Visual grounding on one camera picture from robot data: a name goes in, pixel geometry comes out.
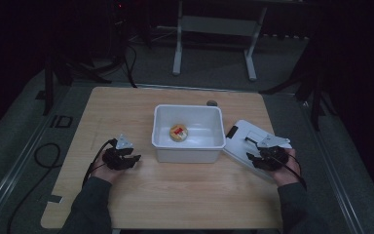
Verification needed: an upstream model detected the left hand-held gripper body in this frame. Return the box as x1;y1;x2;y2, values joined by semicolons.
101;133;134;172

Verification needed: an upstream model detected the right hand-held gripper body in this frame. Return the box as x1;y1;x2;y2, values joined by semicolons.
257;133;292;172

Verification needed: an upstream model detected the white plastic bin lid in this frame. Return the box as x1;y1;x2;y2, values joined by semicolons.
222;119;293;181

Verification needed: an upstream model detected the white plastic bin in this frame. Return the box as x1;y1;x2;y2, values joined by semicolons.
151;103;227;164

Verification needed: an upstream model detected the round gold tin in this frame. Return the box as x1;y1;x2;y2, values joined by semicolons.
168;124;189;142

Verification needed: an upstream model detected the person's left hand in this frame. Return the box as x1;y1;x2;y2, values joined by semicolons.
91;155;125;185

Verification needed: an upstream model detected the person's right hand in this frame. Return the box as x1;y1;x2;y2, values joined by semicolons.
270;147;302;188

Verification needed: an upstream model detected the dark tripod stand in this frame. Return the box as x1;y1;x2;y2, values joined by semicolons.
43;48;138;117
262;32;339;132

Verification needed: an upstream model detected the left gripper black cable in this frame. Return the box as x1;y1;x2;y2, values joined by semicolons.
82;138;118;189

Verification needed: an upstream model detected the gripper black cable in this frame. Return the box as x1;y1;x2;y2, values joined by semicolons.
82;138;118;189
272;152;308;191

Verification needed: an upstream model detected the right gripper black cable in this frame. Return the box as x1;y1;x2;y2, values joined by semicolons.
272;152;308;191

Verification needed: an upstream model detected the metal floor rail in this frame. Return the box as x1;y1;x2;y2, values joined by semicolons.
0;97;66;228
300;97;368;234

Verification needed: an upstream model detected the black floor cable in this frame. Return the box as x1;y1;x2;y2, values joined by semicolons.
6;141;62;234

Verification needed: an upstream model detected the white metal stand frame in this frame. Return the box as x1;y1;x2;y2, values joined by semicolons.
172;0;269;82

